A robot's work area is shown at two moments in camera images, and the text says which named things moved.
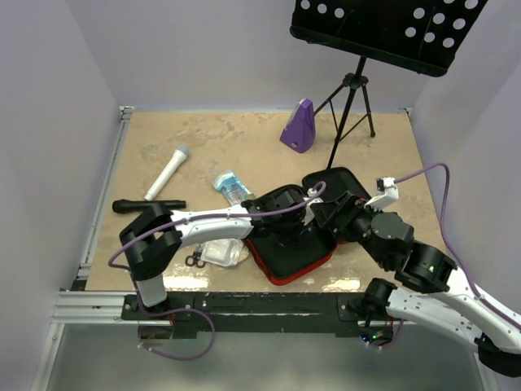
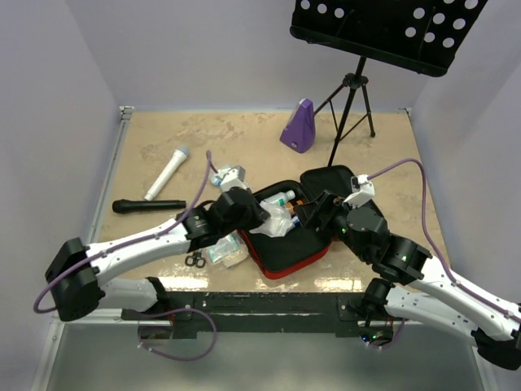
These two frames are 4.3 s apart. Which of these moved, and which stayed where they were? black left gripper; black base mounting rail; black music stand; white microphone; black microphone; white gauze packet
Moved: black left gripper; white gauze packet
Stayed: black music stand; white microphone; black microphone; black base mounting rail
